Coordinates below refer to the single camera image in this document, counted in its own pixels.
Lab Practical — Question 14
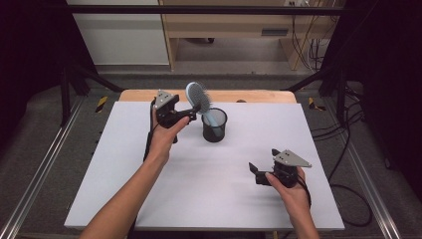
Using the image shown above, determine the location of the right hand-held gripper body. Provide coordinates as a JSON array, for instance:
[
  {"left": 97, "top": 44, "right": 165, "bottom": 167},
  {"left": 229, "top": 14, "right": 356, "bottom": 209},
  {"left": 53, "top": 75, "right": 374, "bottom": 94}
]
[{"left": 265, "top": 148, "right": 314, "bottom": 189}]

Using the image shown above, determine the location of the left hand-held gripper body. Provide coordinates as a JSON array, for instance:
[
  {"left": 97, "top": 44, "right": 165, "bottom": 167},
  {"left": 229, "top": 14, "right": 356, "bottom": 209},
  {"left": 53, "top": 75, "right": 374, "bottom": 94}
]
[{"left": 152, "top": 89, "right": 191, "bottom": 130}]

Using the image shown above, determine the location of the light blue hairbrush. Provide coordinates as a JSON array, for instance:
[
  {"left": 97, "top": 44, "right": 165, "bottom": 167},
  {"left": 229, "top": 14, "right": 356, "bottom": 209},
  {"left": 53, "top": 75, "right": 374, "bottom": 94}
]
[{"left": 185, "top": 81, "right": 223, "bottom": 137}]

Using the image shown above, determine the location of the black mesh pen holder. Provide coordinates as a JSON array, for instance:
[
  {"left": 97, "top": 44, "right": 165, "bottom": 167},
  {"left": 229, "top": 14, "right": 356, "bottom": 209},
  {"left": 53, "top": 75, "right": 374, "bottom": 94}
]
[{"left": 200, "top": 107, "right": 229, "bottom": 143}]

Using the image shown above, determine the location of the person's left hand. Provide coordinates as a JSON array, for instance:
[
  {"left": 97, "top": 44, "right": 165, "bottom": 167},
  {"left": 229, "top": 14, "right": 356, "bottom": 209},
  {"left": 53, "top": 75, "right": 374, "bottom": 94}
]
[{"left": 146, "top": 109, "right": 191, "bottom": 164}]

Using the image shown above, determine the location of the person's right hand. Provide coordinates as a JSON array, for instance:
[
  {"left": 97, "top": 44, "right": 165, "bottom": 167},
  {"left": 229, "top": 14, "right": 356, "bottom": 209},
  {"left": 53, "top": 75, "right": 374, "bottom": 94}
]
[{"left": 265, "top": 166, "right": 312, "bottom": 217}]

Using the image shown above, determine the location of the white table cover sheet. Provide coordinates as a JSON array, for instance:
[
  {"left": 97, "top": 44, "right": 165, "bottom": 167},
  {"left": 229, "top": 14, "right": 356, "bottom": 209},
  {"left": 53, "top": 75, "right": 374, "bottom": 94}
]
[{"left": 64, "top": 101, "right": 346, "bottom": 232}]

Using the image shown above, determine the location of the yellow black floor tape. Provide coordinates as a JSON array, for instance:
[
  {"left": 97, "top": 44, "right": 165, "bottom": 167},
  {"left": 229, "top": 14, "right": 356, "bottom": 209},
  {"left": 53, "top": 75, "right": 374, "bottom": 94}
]
[
  {"left": 95, "top": 96, "right": 109, "bottom": 115},
  {"left": 308, "top": 97, "right": 327, "bottom": 113}
]

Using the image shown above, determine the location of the wooden office desk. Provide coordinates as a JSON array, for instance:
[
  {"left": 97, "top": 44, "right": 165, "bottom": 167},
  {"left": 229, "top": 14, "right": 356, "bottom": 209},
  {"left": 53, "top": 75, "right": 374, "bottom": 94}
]
[{"left": 158, "top": 0, "right": 336, "bottom": 72}]

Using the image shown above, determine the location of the white partition panel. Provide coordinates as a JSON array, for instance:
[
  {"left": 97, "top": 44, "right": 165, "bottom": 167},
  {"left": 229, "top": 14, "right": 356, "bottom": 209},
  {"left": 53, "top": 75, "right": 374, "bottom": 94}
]
[{"left": 65, "top": 0, "right": 170, "bottom": 66}]

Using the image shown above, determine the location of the black curtain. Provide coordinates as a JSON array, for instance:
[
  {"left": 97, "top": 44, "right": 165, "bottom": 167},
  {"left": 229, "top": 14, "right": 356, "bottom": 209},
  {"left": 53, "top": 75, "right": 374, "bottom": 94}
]
[
  {"left": 326, "top": 0, "right": 422, "bottom": 200},
  {"left": 0, "top": 0, "right": 98, "bottom": 143}
]

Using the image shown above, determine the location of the white power strip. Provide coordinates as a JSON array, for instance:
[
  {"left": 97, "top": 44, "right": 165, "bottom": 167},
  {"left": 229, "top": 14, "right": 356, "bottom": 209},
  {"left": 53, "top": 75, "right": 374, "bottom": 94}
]
[{"left": 286, "top": 0, "right": 312, "bottom": 8}]

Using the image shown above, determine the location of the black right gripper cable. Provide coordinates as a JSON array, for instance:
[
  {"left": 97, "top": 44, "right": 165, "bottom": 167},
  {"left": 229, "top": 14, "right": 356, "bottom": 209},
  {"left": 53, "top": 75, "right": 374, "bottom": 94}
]
[{"left": 297, "top": 174, "right": 314, "bottom": 209}]

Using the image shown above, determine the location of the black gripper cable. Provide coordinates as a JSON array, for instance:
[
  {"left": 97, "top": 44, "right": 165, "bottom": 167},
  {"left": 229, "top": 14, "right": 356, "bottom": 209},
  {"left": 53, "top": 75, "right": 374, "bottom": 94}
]
[
  {"left": 297, "top": 174, "right": 314, "bottom": 209},
  {"left": 142, "top": 98, "right": 157, "bottom": 163}
]

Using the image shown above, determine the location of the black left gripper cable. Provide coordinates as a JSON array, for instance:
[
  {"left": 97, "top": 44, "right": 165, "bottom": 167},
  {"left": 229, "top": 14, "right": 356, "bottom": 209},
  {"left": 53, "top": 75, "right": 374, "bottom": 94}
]
[{"left": 142, "top": 98, "right": 157, "bottom": 163}]

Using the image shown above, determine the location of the black floor cable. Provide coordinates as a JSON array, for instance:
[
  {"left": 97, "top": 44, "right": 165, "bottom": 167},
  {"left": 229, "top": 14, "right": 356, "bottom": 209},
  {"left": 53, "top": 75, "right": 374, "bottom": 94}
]
[{"left": 311, "top": 84, "right": 374, "bottom": 229}]

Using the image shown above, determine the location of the aluminium floor rail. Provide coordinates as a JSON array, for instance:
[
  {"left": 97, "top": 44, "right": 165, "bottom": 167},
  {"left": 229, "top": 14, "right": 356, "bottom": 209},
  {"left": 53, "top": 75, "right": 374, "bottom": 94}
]
[
  {"left": 322, "top": 97, "right": 403, "bottom": 239},
  {"left": 0, "top": 96, "right": 85, "bottom": 239}
]

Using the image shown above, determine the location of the black metal frame leg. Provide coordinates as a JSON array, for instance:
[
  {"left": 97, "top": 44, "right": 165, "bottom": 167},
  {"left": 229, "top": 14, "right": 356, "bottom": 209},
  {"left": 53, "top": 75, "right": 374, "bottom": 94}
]
[
  {"left": 284, "top": 65, "right": 348, "bottom": 118},
  {"left": 60, "top": 63, "right": 124, "bottom": 127}
]

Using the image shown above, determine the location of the black horizontal frame bar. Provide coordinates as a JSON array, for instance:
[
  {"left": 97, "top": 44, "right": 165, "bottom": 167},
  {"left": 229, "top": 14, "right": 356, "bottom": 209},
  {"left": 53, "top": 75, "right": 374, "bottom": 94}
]
[{"left": 65, "top": 4, "right": 346, "bottom": 16}]

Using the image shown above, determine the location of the tangle of desk cables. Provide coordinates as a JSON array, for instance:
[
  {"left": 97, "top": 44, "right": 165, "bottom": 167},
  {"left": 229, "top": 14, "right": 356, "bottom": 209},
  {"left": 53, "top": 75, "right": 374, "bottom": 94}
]
[{"left": 291, "top": 14, "right": 333, "bottom": 72}]

